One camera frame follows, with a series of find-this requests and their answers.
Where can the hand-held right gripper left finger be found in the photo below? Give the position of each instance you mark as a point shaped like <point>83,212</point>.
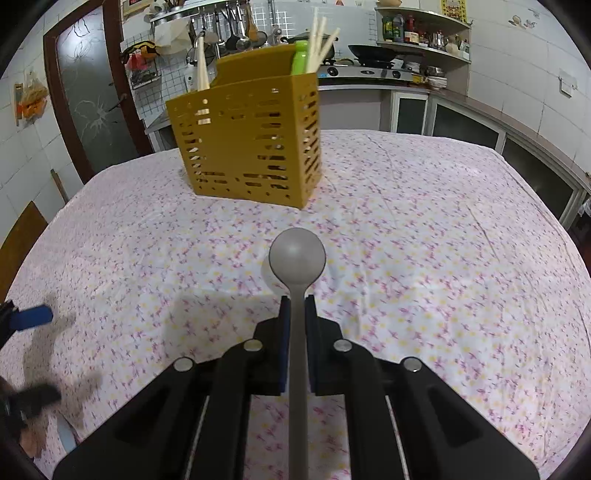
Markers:
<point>285,341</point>

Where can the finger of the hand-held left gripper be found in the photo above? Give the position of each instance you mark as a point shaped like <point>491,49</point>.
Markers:
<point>39,397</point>
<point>34,316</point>

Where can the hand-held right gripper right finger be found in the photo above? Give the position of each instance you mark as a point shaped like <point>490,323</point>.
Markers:
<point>311,341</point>

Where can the grey spoon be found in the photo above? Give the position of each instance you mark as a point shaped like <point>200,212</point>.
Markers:
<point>298,258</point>

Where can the yellow perforated utensil holder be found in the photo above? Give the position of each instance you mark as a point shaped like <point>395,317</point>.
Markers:
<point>249,138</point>

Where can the person's left hand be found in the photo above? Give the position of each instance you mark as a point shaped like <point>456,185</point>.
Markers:
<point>30,436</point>

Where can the brown wooden board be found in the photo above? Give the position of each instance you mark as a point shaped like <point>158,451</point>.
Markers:
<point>23,244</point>

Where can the orange hanging bag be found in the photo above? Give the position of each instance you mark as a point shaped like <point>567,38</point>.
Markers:
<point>32,99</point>

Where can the steel sink counter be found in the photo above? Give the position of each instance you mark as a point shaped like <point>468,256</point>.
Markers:
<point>159,129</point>

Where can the brown framed glass door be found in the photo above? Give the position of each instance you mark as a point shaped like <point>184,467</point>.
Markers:
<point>87,83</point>

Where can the kitchen counter cabinets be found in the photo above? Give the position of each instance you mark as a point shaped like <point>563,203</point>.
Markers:
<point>461,120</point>

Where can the steel gas stove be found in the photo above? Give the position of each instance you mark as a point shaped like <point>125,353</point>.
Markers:
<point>364,73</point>

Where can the red hanging bag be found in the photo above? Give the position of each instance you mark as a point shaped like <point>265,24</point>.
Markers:
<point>138,62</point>

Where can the stack of white bowls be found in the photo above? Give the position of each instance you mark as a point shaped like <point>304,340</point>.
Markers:
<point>436,83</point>

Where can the black wok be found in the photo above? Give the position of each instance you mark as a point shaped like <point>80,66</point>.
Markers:
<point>371,53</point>

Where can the steel cooking pot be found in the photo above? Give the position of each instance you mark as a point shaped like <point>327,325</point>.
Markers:
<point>288,38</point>

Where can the steel corner shelf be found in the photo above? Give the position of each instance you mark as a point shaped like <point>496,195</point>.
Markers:
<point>425,50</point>

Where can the row of hanging kitchen tools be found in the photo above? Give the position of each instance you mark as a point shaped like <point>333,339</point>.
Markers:
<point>231,32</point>

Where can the beige bowl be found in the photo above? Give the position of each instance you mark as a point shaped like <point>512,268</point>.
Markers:
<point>388,2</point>

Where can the yellow wall poster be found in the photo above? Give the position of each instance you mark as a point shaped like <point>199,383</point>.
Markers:
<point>453,8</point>

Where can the white wall switch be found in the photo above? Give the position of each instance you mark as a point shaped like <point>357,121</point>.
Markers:
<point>568,82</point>

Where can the wall sticker decoration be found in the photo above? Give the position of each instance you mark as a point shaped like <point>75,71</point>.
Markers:
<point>524,21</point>

